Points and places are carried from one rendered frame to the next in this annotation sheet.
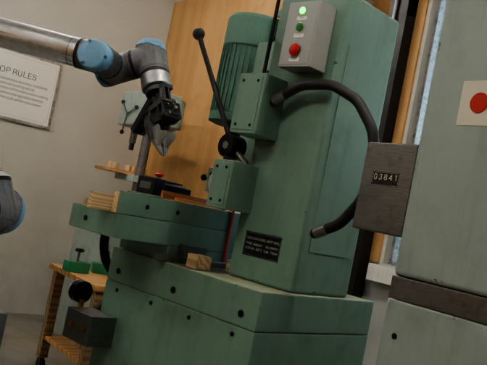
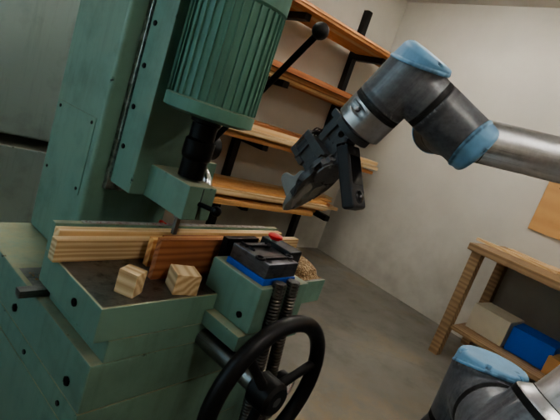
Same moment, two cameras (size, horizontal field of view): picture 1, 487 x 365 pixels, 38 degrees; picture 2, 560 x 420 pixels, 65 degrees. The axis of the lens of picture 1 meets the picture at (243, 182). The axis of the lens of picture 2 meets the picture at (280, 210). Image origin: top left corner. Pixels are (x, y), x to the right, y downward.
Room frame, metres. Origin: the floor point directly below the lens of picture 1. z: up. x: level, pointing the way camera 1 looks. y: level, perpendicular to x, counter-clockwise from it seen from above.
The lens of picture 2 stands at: (2.86, 0.12, 1.25)
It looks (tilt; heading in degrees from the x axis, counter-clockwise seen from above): 11 degrees down; 172
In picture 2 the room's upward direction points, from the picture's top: 19 degrees clockwise
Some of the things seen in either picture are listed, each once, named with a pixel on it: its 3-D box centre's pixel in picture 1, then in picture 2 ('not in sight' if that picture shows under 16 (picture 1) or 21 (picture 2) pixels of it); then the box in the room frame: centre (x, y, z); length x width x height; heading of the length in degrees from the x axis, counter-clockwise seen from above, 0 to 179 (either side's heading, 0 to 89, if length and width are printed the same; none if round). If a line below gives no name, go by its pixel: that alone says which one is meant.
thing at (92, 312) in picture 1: (88, 326); not in sight; (1.89, 0.33, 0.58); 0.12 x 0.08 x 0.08; 45
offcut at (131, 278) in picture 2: not in sight; (131, 281); (2.18, 0.02, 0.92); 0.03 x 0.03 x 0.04; 74
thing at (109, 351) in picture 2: (198, 253); (172, 303); (2.02, 0.09, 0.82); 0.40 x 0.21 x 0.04; 135
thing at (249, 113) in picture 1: (258, 106); not in sight; (1.71, 0.00, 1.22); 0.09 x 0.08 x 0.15; 45
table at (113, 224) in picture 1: (171, 230); (221, 290); (2.00, 0.17, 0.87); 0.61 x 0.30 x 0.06; 135
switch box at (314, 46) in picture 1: (306, 37); not in sight; (1.65, -0.08, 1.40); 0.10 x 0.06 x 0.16; 45
